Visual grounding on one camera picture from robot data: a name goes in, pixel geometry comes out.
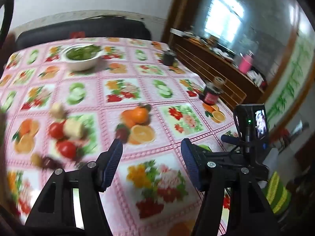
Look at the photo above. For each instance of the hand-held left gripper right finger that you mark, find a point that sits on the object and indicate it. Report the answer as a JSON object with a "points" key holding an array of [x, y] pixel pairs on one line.
{"points": [[190, 167]]}

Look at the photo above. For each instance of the pink bottle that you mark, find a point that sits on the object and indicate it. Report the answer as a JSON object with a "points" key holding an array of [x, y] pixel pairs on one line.
{"points": [[244, 64]]}

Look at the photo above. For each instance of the red tomato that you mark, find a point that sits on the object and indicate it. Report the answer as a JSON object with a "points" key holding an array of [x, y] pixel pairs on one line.
{"points": [[56, 130], [66, 148]]}

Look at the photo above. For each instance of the black sofa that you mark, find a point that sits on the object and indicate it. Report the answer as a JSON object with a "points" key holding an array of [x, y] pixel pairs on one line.
{"points": [[49, 33]]}

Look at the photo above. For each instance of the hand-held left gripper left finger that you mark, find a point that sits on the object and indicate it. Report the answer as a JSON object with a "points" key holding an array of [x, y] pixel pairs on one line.
{"points": [[113, 162]]}

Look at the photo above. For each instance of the red label jar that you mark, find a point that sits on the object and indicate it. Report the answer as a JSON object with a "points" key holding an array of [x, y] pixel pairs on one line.
{"points": [[210, 95]]}

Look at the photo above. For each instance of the red cushion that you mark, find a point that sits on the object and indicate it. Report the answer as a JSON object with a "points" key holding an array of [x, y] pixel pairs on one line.
{"points": [[77, 34]]}

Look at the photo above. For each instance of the white bowl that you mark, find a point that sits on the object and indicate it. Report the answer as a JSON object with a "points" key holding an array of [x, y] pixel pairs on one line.
{"points": [[81, 64]]}

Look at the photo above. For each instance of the dark cup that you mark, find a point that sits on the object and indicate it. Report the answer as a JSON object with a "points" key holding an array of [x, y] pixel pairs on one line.
{"points": [[168, 57]]}

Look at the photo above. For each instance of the green yellow striped knit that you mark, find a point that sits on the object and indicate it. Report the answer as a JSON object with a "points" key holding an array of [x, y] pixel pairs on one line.
{"points": [[278, 191]]}

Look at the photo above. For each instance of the tan longan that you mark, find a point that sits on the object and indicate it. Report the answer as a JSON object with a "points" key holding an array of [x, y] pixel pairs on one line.
{"points": [[36, 159]]}

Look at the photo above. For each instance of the wooden sideboard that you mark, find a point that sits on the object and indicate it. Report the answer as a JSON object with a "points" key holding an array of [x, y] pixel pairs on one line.
{"points": [[209, 64]]}

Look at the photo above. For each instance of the fruit printed pink tablecloth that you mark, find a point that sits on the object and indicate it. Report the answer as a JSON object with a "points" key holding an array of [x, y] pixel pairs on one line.
{"points": [[98, 95]]}

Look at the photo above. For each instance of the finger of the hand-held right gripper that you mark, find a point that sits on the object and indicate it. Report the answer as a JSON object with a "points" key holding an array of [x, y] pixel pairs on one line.
{"points": [[228, 139]]}

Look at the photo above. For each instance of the large sugarcane piece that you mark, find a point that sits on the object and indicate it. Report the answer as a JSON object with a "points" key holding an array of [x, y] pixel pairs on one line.
{"points": [[73, 127]]}

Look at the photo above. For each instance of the wooden framed mirror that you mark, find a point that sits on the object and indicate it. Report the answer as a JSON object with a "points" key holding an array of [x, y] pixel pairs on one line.
{"points": [[265, 17]]}

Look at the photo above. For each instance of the orange mandarin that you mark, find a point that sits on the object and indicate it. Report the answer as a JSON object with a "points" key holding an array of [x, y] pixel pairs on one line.
{"points": [[137, 114]]}

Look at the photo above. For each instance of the dark red date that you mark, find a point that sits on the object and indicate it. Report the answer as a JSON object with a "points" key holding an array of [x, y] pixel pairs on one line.
{"points": [[123, 132], [51, 163]]}

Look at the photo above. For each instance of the bamboo wall painting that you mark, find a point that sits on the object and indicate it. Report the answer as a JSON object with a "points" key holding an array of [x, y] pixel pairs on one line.
{"points": [[292, 83]]}

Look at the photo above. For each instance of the green leafy vegetables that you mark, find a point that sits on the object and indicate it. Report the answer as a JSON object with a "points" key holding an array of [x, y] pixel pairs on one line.
{"points": [[82, 52]]}

